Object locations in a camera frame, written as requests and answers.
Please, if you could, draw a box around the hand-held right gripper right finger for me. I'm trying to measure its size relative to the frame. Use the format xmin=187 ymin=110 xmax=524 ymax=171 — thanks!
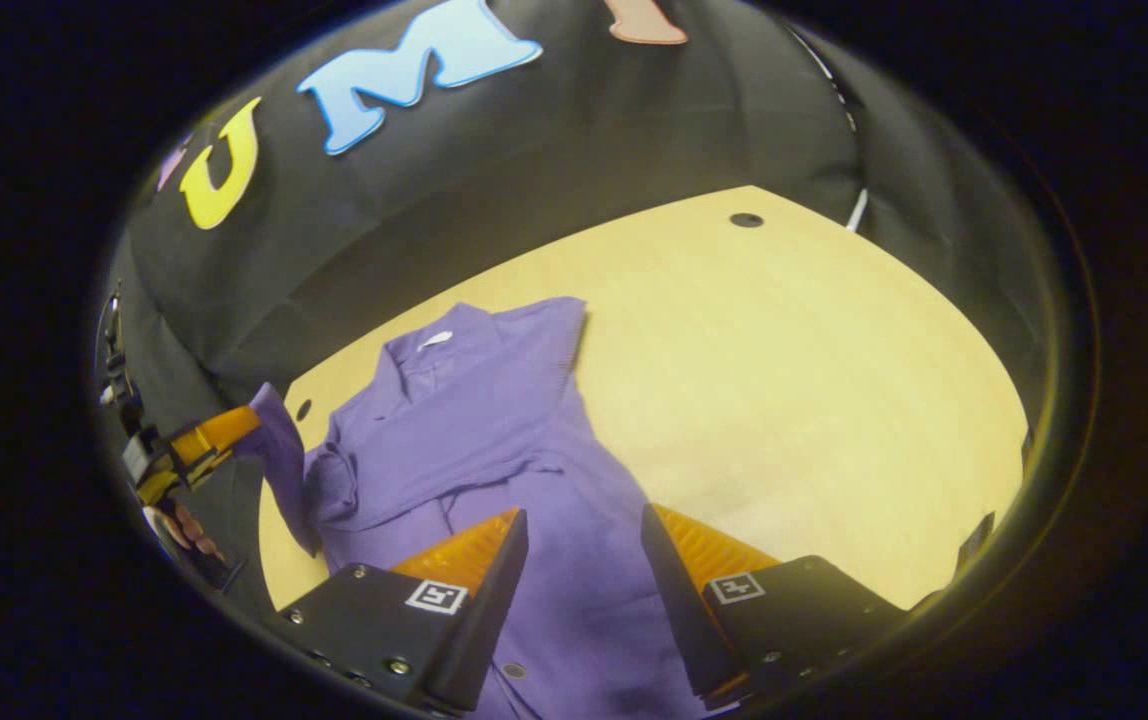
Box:
xmin=641 ymin=503 xmax=910 ymax=711

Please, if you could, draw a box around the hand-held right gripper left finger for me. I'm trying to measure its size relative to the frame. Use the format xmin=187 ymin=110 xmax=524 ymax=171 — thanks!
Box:
xmin=274 ymin=508 xmax=530 ymax=716

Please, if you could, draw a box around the purple polo shirt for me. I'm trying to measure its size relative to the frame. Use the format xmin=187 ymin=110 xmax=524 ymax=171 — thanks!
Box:
xmin=234 ymin=296 xmax=735 ymax=720

